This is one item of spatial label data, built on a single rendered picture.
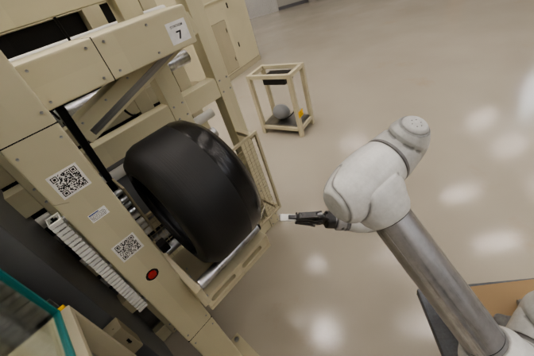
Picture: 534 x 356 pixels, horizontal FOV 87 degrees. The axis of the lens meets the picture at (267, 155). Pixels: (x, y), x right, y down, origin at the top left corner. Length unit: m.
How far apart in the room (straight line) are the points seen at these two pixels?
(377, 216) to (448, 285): 0.23
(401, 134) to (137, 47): 0.93
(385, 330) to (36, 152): 1.83
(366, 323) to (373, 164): 1.42
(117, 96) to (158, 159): 0.44
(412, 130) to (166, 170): 0.69
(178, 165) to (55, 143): 0.31
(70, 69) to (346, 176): 0.91
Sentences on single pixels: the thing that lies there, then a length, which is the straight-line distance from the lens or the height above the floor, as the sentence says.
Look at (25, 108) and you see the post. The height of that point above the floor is 1.71.
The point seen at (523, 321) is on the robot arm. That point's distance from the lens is 1.06.
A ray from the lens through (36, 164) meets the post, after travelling 0.88.
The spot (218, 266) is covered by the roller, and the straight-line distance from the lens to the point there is 1.22.
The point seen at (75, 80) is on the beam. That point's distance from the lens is 1.13.
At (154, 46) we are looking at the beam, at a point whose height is 1.69.
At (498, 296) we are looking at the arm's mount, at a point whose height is 0.73.
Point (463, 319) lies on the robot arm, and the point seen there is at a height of 1.08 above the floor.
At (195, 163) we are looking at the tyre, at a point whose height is 1.38.
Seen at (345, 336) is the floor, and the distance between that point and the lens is 1.98.
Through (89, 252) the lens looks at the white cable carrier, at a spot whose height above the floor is 1.28.
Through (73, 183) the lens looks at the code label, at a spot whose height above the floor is 1.50.
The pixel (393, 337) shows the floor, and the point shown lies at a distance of 1.98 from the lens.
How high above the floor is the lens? 1.84
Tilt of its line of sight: 34 degrees down
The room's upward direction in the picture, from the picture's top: 18 degrees counter-clockwise
